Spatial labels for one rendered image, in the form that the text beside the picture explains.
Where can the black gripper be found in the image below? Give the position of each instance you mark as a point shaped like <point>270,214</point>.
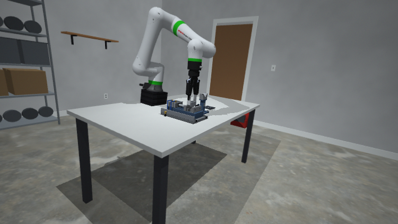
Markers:
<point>192,83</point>

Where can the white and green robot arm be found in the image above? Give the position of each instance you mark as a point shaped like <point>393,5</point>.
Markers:
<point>197,47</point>

